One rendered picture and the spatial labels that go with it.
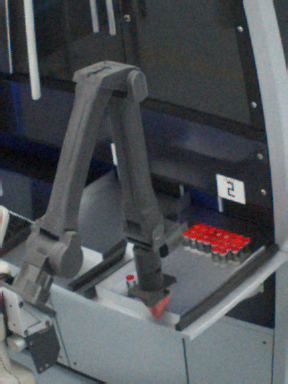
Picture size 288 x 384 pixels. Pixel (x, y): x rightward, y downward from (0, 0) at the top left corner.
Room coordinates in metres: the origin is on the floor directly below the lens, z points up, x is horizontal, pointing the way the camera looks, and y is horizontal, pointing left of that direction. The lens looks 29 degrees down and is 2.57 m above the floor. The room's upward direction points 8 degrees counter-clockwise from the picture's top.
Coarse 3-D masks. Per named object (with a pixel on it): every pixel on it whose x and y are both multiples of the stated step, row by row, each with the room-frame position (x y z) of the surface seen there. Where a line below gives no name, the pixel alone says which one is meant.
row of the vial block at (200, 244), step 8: (184, 232) 2.72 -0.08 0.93; (184, 240) 2.71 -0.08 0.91; (192, 240) 2.69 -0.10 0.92; (200, 240) 2.67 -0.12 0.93; (208, 240) 2.66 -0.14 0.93; (216, 240) 2.66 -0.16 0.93; (184, 248) 2.71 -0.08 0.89; (192, 248) 2.69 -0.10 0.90; (200, 248) 2.67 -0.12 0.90; (208, 248) 2.66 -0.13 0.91; (232, 248) 2.61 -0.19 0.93; (208, 256) 2.66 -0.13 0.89; (232, 256) 2.60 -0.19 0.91; (232, 264) 2.60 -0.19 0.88
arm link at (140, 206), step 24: (120, 96) 2.34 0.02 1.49; (144, 96) 2.34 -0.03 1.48; (120, 120) 2.35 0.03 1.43; (120, 144) 2.36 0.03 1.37; (144, 144) 2.38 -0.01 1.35; (120, 168) 2.37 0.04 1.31; (144, 168) 2.38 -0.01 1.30; (144, 192) 2.37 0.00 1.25; (144, 216) 2.36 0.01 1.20; (144, 240) 2.37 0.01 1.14
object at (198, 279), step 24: (168, 264) 2.66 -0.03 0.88; (192, 264) 2.64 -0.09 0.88; (240, 264) 2.59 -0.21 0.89; (96, 288) 2.55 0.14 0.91; (120, 288) 2.57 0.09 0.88; (168, 288) 2.55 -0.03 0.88; (192, 288) 2.53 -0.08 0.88; (216, 288) 2.47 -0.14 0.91; (144, 312) 2.45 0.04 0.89; (168, 312) 2.39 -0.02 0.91
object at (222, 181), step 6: (216, 174) 2.76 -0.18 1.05; (222, 180) 2.75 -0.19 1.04; (228, 180) 2.73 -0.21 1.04; (234, 180) 2.72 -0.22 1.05; (222, 186) 2.75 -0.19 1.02; (228, 186) 2.74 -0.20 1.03; (234, 186) 2.72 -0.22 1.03; (240, 186) 2.71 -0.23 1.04; (222, 192) 2.75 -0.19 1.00; (234, 192) 2.72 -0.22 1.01; (240, 192) 2.71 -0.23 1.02; (228, 198) 2.74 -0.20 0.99; (234, 198) 2.73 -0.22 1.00; (240, 198) 2.71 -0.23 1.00
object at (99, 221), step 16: (112, 176) 3.11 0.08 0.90; (96, 192) 3.06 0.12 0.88; (112, 192) 3.05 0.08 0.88; (80, 208) 2.99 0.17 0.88; (96, 208) 2.98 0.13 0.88; (112, 208) 2.96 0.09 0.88; (160, 208) 2.93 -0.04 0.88; (176, 208) 2.90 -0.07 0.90; (32, 224) 2.88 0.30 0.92; (80, 224) 2.90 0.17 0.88; (96, 224) 2.89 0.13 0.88; (112, 224) 2.88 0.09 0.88; (96, 240) 2.81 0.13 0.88; (112, 240) 2.81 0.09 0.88; (96, 256) 2.71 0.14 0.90
